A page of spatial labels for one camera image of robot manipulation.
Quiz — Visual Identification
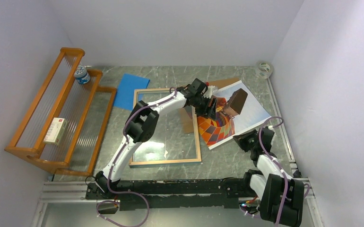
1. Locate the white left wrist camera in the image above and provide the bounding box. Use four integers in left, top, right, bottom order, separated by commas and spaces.
202, 82, 218, 98

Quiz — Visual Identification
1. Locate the hot air balloon photo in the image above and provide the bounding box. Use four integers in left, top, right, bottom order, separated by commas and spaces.
197, 80, 271, 149

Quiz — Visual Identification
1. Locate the orange wooden rack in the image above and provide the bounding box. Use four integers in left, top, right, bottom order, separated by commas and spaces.
5, 47, 117, 176

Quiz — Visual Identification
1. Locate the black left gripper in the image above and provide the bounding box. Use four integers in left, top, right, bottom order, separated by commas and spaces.
192, 95, 217, 122

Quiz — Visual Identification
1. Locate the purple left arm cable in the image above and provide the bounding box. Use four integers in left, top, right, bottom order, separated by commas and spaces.
95, 87, 178, 227

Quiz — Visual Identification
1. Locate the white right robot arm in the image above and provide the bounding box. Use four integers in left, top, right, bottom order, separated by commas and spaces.
234, 128, 305, 227

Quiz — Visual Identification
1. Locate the clear tape roll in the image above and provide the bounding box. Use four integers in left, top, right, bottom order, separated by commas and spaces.
254, 61, 274, 79

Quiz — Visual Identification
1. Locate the blue white round tin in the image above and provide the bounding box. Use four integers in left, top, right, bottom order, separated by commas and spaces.
74, 65, 90, 85

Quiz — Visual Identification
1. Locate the aluminium extrusion table rail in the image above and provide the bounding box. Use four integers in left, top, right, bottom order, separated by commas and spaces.
31, 178, 323, 227

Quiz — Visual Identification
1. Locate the blue wooden picture frame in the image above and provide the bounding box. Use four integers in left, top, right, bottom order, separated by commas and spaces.
129, 106, 201, 168

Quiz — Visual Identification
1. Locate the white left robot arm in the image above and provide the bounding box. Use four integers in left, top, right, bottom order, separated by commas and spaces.
95, 79, 218, 199

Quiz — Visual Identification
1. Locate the brown cardboard backing board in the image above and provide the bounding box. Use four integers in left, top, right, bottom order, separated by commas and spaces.
178, 77, 240, 134

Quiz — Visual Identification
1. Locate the white medicine box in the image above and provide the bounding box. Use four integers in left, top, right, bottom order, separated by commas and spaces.
43, 117, 68, 145

